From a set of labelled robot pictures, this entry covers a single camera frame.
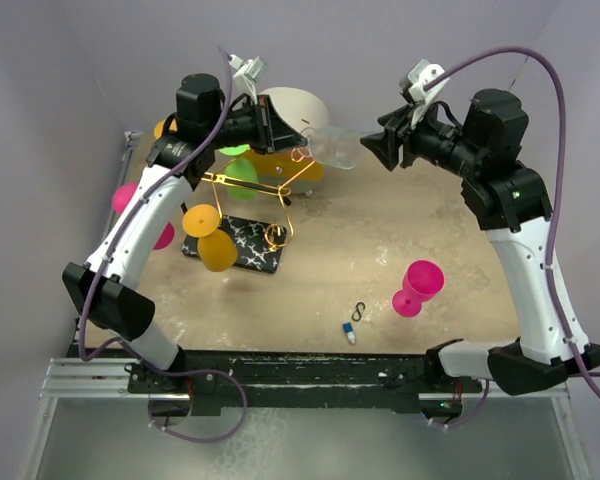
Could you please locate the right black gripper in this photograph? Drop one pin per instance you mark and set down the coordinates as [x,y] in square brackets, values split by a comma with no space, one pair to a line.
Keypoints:
[386,144]

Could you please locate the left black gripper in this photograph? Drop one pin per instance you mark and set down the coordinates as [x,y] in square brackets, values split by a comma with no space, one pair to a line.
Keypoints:
[271,132]

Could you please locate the green wine glass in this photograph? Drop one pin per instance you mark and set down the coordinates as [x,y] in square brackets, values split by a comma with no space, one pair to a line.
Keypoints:
[239,168]

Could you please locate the clear wine glass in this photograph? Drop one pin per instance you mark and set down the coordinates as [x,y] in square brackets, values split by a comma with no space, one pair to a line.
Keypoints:
[334,147]

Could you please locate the orange wine glass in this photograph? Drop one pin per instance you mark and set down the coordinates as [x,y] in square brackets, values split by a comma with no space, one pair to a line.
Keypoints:
[215,247]
[159,128]

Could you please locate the pink wine glass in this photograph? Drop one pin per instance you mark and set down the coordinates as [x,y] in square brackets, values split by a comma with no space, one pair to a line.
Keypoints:
[120,201]
[422,281]

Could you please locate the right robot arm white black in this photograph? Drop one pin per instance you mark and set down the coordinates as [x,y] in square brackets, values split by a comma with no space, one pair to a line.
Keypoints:
[512,206]

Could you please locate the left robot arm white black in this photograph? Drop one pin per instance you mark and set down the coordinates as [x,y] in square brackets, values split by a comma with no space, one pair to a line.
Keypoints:
[206,119]

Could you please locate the pink wine glass front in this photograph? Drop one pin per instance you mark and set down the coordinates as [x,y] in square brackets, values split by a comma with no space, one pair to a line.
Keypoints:
[422,281]

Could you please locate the white round drawer cabinet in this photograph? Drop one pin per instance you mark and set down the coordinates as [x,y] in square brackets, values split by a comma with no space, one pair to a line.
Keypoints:
[304,112]

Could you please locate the black s-hook carabiner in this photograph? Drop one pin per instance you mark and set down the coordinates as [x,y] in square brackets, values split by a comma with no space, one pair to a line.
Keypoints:
[358,311]

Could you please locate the small blue white bottle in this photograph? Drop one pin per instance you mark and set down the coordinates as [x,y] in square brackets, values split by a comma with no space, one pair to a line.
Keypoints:
[349,333]

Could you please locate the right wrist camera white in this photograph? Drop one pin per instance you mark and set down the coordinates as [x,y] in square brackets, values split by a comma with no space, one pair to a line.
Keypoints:
[416,90]

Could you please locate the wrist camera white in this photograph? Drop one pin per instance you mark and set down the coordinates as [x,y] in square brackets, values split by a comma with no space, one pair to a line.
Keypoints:
[247,73]
[416,90]

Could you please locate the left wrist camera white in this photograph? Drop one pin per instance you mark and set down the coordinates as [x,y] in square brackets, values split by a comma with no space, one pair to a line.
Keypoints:
[247,73]

